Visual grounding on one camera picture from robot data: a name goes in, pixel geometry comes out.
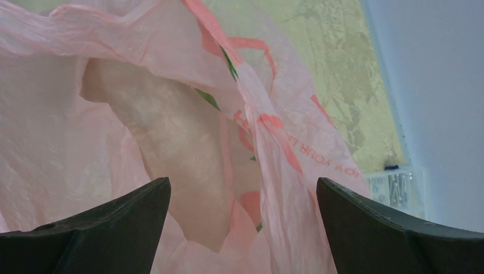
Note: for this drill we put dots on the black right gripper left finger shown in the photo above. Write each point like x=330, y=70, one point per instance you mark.
x=120, y=236

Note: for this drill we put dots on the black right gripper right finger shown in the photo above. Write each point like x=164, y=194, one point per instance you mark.
x=368, y=237

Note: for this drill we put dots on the pink plastic bag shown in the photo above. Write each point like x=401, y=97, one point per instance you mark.
x=99, y=98

